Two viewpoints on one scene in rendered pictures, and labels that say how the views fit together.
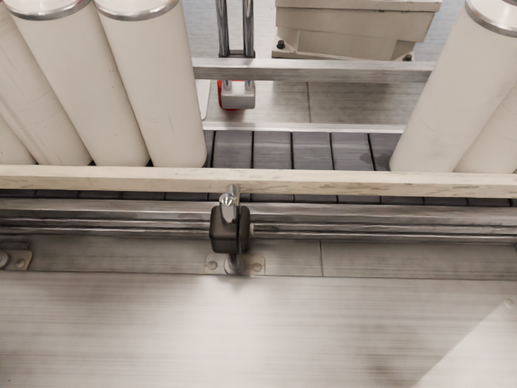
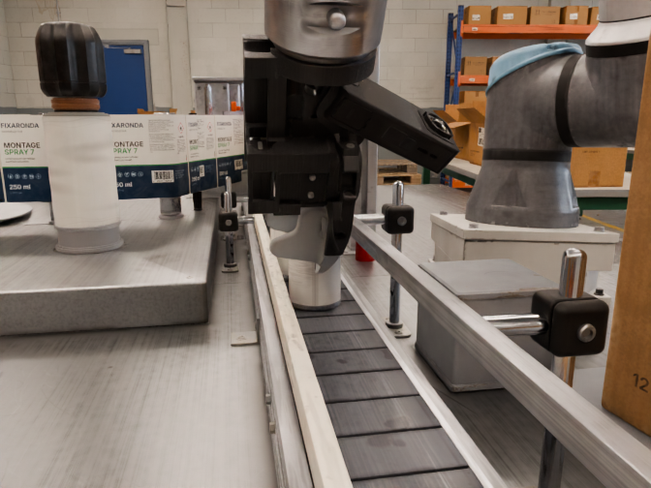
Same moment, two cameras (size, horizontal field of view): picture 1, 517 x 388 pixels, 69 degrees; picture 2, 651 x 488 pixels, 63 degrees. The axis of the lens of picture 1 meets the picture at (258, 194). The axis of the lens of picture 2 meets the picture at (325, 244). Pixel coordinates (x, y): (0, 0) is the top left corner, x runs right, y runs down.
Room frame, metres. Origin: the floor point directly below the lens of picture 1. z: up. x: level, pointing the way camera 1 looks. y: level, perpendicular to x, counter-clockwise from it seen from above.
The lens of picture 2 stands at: (0.14, -0.80, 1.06)
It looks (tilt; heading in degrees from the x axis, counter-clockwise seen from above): 13 degrees down; 80
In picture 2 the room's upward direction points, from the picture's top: straight up
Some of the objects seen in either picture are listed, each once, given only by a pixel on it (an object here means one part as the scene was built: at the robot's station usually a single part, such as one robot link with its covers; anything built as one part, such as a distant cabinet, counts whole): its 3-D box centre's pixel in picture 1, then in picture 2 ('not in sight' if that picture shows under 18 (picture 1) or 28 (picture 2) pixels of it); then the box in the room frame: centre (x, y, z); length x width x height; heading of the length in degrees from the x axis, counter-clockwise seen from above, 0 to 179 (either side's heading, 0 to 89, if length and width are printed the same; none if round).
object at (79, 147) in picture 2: not in sight; (79, 139); (-0.06, -0.01, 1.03); 0.09 x 0.09 x 0.30
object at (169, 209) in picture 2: not in sight; (168, 166); (0.03, 0.21, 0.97); 0.05 x 0.05 x 0.19
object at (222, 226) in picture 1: (233, 238); (229, 230); (0.14, 0.02, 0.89); 0.03 x 0.03 x 0.12; 0
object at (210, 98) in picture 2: not in sight; (224, 138); (0.13, 0.49, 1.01); 0.14 x 0.13 x 0.26; 90
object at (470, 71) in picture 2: not in sight; (544, 103); (4.64, 6.47, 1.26); 2.78 x 0.61 x 2.51; 171
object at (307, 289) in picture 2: not in sight; (314, 200); (0.22, -0.30, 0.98); 0.05 x 0.05 x 0.20
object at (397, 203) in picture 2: not in sight; (377, 258); (0.29, -0.26, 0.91); 0.07 x 0.03 x 0.16; 0
